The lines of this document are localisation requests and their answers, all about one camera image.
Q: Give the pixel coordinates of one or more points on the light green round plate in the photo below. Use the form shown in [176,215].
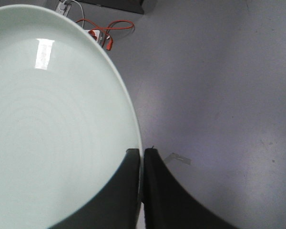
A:
[66,119]

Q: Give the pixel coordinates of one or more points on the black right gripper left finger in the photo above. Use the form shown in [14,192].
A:
[116,205]

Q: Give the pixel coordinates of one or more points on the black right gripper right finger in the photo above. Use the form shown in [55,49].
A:
[167,205]

